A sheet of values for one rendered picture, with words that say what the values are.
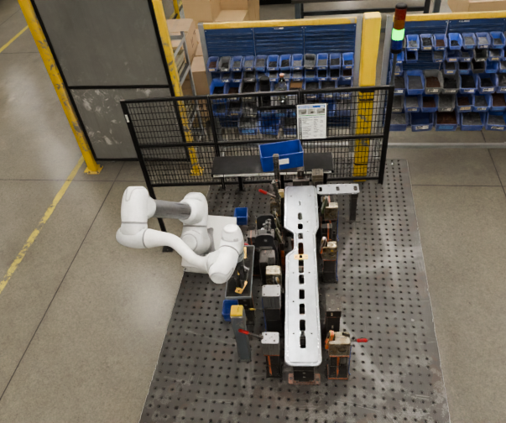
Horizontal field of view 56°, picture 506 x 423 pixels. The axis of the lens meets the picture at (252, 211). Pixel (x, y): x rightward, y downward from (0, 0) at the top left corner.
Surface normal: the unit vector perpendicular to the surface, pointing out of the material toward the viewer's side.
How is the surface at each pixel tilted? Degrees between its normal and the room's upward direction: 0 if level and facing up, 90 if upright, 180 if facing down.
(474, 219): 0
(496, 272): 0
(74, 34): 90
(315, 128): 90
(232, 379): 0
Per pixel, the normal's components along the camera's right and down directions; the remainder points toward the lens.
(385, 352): -0.09, -0.72
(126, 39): -0.13, 0.69
